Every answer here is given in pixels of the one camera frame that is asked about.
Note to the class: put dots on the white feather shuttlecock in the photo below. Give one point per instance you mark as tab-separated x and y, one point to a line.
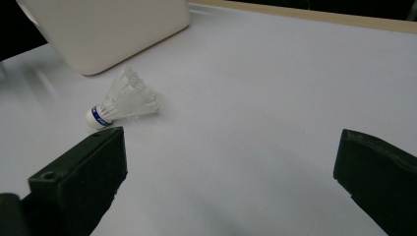
128	98

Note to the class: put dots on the cream plastic basket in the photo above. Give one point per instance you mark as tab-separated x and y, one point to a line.
108	32

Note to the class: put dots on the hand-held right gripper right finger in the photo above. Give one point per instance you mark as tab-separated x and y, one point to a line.
380	173

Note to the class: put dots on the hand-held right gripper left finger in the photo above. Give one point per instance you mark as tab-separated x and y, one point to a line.
82	177

